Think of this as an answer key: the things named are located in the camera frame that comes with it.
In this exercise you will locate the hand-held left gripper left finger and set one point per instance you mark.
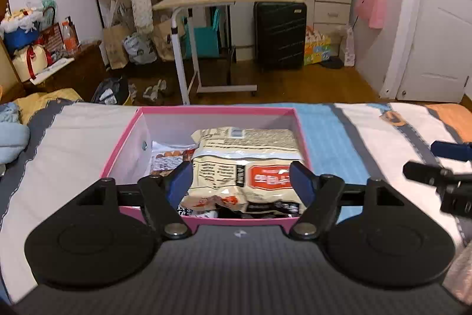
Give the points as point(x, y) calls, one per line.
point(180, 180)

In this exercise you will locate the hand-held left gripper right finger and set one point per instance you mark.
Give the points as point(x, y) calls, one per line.
point(300, 180)

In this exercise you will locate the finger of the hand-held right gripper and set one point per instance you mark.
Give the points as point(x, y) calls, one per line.
point(450, 149)
point(427, 173)

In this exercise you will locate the large beige snack bag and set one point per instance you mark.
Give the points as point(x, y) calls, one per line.
point(228, 160)

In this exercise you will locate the pink cardboard box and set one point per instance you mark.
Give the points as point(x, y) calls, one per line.
point(125, 138)

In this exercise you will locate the pair of light shoes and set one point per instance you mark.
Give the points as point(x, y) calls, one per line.
point(155, 90)

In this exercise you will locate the black bag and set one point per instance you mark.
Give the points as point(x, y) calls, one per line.
point(108, 91)

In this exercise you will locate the white door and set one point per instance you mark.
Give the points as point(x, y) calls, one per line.
point(438, 34)

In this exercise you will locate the dark round mat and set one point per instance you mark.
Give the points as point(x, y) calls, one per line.
point(332, 63)

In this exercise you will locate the colourful gift box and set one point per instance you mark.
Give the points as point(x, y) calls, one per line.
point(317, 47)

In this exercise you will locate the grey printed bag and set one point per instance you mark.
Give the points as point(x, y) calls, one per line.
point(140, 49)

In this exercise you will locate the white plastic bag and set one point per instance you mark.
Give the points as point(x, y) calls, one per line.
point(349, 49)

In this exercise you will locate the brown paper bag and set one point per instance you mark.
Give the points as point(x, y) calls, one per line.
point(116, 49)
point(166, 40)

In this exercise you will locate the teal bag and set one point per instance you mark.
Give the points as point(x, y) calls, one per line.
point(206, 40)

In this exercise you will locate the black suitcase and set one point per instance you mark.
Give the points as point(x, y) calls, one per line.
point(280, 34)

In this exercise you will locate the wooden nightstand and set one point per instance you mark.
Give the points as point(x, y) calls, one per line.
point(73, 75)

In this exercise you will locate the yellow blanket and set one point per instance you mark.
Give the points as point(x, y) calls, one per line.
point(44, 103)

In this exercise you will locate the pink hanging bag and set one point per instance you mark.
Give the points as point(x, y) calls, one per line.
point(374, 5)

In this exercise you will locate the light blue cloth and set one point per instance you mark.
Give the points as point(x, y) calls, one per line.
point(11, 138)

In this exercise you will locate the orange drink bottle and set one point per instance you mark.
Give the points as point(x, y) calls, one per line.
point(69, 40)

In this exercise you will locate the red patterned bag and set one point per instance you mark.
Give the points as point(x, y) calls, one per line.
point(51, 40)

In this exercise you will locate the cream bag with red ribbon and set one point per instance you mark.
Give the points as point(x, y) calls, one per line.
point(29, 64)

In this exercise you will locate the blue flower basket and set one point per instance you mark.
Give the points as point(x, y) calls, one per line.
point(20, 31)

